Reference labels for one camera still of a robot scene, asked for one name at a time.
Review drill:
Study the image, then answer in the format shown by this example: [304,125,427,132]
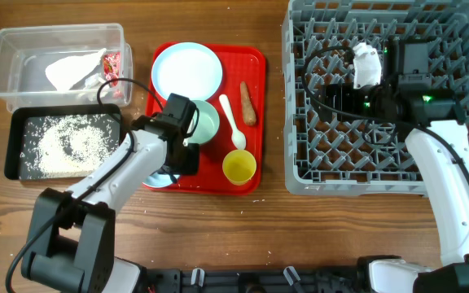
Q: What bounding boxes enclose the brown carrot piece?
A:
[240,81,256,126]

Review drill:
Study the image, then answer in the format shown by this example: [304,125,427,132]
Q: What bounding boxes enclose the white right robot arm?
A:
[308,40,469,292]

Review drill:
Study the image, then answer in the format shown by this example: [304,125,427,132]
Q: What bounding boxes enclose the green bowl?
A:
[185,100,220,145]

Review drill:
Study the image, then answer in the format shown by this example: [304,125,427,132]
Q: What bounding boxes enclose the large light blue plate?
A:
[151,42,223,101]

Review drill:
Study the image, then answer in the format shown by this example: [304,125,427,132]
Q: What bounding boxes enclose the white plastic spoon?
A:
[219,94,247,150]

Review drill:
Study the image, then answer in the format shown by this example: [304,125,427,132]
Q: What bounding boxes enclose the red plastic tray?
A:
[137,42,267,197]

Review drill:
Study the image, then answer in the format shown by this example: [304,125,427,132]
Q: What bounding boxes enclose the red snack wrapper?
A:
[103,52,121,81]

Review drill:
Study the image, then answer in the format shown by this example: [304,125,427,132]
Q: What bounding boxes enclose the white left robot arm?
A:
[5,94,200,292]

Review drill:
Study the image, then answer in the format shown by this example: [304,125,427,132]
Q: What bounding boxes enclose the grey dishwasher rack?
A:
[282,1,469,196]

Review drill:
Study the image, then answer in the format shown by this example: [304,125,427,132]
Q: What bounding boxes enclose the small light blue bowl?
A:
[142,173,179,189]

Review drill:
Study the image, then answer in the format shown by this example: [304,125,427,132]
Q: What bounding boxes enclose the white rice grains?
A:
[18,114,121,180]

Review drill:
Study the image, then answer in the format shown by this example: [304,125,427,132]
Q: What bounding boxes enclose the clear plastic waste bin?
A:
[0,23,134,112]

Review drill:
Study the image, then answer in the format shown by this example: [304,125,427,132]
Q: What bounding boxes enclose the black waste tray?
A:
[4,104,123,181]

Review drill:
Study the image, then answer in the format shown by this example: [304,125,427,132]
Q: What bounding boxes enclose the yellow plastic cup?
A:
[222,150,256,186]

